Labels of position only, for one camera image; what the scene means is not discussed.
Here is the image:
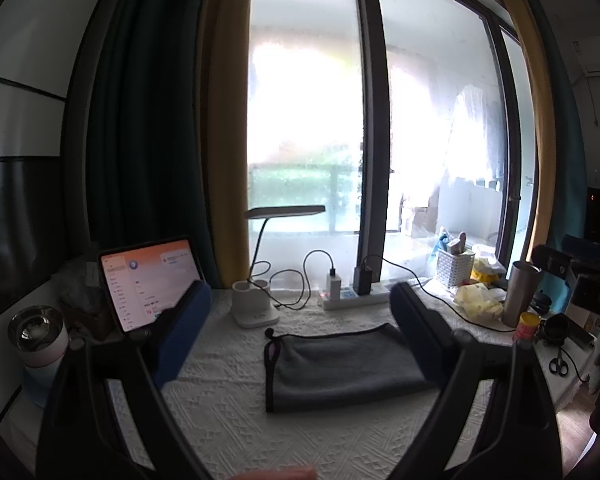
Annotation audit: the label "tablet with lit screen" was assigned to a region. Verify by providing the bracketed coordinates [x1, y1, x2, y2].
[98, 236, 207, 335]

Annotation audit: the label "yellow curtain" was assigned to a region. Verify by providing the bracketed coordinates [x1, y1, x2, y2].
[196, 0, 257, 291]

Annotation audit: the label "white desk lamp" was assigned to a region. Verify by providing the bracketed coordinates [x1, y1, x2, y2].
[230, 204, 327, 330]

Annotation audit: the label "yellow lidded jar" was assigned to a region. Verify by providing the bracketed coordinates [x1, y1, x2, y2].
[515, 311, 541, 343]

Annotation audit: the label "crumpled plastic bag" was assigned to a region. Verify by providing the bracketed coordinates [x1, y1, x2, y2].
[452, 282, 507, 320]

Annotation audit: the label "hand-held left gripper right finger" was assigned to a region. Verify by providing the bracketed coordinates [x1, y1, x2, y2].
[389, 281, 564, 480]

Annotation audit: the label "grey towel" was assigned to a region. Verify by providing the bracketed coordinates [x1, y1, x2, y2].
[264, 322, 437, 414]

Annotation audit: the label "black power adapter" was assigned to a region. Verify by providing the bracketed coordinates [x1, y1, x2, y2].
[352, 260, 382, 296]

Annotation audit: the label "white cup with steel rim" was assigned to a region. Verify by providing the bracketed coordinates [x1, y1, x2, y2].
[7, 306, 71, 407]

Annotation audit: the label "white power strip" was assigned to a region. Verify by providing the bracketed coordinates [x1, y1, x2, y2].
[316, 285, 392, 310]

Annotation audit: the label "dark green curtain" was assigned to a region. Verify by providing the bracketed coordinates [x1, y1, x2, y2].
[82, 0, 221, 286]

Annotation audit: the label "white textured tablecloth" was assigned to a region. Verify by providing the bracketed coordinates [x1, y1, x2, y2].
[0, 282, 598, 480]

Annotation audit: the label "steel tumbler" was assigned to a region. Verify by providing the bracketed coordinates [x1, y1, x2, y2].
[501, 260, 542, 328]

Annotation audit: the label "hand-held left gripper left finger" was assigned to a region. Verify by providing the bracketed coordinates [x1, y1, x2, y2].
[36, 280, 214, 480]

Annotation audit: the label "black scissors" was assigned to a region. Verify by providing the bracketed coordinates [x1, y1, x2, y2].
[549, 344, 570, 377]

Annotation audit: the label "white perforated basket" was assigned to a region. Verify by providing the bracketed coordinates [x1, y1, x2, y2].
[436, 249, 476, 290]

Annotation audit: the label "black cable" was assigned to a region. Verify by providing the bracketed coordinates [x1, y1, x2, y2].
[252, 249, 337, 311]

